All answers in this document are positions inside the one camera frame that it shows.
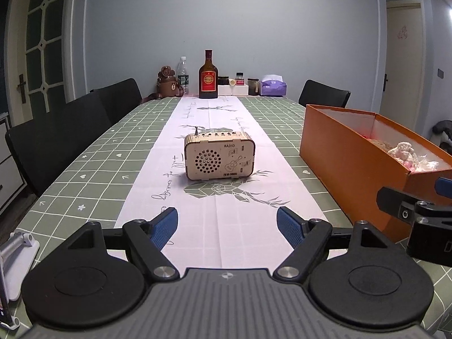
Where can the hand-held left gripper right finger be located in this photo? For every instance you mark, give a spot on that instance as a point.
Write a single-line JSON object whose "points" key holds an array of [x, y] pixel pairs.
{"points": [[289, 227]]}

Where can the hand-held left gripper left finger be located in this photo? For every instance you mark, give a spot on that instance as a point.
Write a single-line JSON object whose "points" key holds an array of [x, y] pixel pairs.
{"points": [[164, 227]]}

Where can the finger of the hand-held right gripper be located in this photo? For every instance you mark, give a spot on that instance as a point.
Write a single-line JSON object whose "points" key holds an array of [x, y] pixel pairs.
{"points": [[445, 186], [392, 199]]}

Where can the pink white knitted piece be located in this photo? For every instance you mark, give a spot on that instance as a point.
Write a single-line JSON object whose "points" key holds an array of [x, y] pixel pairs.
{"points": [[402, 153]]}

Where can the orange cardboard box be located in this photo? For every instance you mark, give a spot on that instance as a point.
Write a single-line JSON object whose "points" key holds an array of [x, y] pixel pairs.
{"points": [[346, 162]]}

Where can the white lace cloth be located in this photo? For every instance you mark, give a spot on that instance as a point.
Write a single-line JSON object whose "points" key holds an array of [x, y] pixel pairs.
{"points": [[434, 165]]}

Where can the dark grey object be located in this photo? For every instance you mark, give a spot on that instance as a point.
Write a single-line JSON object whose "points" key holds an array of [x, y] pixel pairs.
{"points": [[443, 130]]}

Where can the white printed table runner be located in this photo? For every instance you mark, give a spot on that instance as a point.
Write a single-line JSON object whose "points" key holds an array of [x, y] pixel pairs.
{"points": [[219, 212]]}

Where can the wooden radio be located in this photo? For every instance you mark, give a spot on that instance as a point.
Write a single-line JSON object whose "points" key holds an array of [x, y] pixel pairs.
{"points": [[219, 157]]}

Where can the black chair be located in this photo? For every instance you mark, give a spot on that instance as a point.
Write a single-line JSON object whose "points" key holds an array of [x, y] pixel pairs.
{"points": [[323, 93], [118, 99], [56, 137]]}

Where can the cream door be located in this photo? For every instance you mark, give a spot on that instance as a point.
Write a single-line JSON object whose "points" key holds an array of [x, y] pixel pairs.
{"points": [[402, 63]]}

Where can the purple tissue box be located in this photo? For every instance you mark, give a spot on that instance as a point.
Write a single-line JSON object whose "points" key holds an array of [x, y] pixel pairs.
{"points": [[273, 86]]}

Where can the brown bear shaped bottle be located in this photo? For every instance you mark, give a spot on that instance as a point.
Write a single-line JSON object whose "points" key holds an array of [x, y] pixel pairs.
{"points": [[170, 84]]}

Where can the dark glass jar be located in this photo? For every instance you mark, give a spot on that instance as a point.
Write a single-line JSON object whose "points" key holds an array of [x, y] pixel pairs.
{"points": [[253, 86]]}

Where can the white flat box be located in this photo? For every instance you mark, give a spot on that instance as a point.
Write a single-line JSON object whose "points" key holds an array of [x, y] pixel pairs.
{"points": [[233, 90]]}

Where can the white phone stand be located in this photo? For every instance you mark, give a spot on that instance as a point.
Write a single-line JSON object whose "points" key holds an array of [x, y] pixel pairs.
{"points": [[19, 265]]}

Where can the clear plastic water bottle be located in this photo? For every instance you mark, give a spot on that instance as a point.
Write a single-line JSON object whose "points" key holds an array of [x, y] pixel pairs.
{"points": [[183, 77]]}

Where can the brown liquor bottle red label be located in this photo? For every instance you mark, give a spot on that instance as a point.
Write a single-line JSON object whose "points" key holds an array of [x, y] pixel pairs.
{"points": [[208, 81]]}

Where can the small ink bottle red label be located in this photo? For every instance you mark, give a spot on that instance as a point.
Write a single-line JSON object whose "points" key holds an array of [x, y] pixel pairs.
{"points": [[240, 79]]}

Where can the small black jar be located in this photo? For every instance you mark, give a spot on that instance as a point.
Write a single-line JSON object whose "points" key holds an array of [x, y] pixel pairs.
{"points": [[223, 80]]}

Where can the white cabinet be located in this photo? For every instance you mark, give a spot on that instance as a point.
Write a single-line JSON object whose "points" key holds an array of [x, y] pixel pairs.
{"points": [[9, 169]]}

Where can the glass panel door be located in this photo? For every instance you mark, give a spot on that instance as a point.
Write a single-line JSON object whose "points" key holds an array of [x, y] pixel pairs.
{"points": [[46, 42]]}

